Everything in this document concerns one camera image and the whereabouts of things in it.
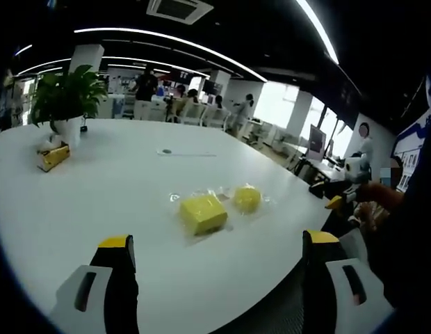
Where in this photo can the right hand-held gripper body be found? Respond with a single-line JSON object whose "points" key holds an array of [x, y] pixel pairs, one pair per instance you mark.
{"points": [[356, 167]]}

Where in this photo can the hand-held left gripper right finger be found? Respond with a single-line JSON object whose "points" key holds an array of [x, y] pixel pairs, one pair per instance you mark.
{"points": [[344, 295]]}

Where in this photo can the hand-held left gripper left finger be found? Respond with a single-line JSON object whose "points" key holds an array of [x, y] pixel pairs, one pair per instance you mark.
{"points": [[97, 295]]}

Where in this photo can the yellow round silicone block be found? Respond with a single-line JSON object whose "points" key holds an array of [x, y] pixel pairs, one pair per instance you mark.
{"points": [[247, 199]]}

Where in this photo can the yellow rectangular silicone block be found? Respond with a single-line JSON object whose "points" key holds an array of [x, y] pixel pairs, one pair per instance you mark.
{"points": [[202, 213]]}

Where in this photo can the person's right hand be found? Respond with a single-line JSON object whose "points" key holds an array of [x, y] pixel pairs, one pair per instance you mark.
{"points": [[379, 200]]}

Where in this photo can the computer monitor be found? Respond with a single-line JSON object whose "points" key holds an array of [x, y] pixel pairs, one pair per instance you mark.
{"points": [[317, 142]]}

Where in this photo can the white office chair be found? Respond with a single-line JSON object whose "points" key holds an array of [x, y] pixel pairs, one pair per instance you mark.
{"points": [[215, 116]]}

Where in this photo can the yellow tissue box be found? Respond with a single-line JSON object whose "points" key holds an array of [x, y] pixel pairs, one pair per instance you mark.
{"points": [[54, 157]]}

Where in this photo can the small black object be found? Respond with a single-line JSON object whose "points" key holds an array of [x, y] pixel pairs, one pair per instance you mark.
{"points": [[84, 126]]}

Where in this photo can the green potted plant white pot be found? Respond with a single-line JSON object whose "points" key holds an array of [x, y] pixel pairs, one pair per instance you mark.
{"points": [[67, 101]]}

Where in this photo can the long ceiling light strip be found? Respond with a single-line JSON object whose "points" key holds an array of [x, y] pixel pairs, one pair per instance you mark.
{"points": [[173, 41]]}

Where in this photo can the ceiling air conditioner vent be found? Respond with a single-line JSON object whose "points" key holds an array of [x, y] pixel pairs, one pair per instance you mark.
{"points": [[179, 10]]}

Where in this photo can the blue white wall poster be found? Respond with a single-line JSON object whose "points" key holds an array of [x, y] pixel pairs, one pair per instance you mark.
{"points": [[410, 153]]}

